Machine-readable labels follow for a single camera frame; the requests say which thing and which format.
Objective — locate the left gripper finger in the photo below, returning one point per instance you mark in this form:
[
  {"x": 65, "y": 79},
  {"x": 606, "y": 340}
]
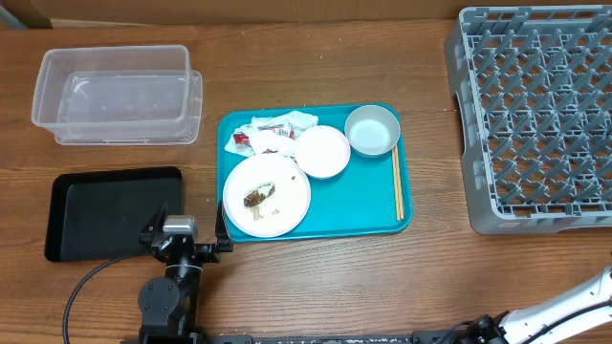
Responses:
[
  {"x": 221, "y": 229},
  {"x": 155, "y": 224}
]

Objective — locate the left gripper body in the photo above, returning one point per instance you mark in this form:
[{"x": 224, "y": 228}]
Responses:
[{"x": 207, "y": 253}]

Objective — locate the small pink plate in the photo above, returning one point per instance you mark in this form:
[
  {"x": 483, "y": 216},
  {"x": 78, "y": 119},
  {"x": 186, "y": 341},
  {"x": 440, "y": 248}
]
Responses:
[{"x": 322, "y": 152}]

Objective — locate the grey ceramic bowl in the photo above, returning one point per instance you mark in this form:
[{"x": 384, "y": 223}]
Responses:
[{"x": 372, "y": 130}]

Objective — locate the wooden chopstick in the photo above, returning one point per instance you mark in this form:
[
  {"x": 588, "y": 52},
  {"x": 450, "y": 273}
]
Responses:
[
  {"x": 402, "y": 198},
  {"x": 396, "y": 183}
]

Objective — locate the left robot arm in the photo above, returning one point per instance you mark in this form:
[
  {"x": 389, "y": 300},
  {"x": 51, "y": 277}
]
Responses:
[{"x": 169, "y": 304}]

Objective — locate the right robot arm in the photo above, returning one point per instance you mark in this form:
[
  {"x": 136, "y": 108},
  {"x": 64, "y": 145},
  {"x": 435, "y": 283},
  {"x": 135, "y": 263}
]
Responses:
[{"x": 575, "y": 311}]

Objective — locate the grey dishwasher rack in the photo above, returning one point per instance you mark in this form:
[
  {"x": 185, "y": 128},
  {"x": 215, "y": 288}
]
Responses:
[{"x": 533, "y": 88}]

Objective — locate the brown food scrap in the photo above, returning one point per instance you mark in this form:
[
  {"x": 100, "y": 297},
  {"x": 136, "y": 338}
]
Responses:
[{"x": 259, "y": 194}]

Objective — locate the large white dinner plate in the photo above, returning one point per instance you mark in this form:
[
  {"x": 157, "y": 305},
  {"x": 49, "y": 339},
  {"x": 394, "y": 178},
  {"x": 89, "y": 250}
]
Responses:
[{"x": 278, "y": 214}]

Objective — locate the black plastic tray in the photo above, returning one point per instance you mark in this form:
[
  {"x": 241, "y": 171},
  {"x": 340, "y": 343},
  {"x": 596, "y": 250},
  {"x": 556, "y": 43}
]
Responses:
[{"x": 99, "y": 215}]

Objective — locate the red sauce packet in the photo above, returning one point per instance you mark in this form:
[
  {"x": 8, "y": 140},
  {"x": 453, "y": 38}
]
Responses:
[{"x": 241, "y": 138}]

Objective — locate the crumpled white napkin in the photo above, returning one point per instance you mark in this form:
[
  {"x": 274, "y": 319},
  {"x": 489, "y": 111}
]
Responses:
[{"x": 272, "y": 135}]

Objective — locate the clear plastic storage bin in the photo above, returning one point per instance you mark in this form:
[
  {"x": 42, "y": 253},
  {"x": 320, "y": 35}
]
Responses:
[{"x": 126, "y": 95}]

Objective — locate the teal serving tray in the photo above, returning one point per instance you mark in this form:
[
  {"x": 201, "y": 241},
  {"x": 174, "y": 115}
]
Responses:
[{"x": 360, "y": 201}]

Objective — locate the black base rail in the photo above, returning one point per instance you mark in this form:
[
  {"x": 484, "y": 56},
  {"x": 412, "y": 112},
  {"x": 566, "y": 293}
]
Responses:
[{"x": 419, "y": 337}]

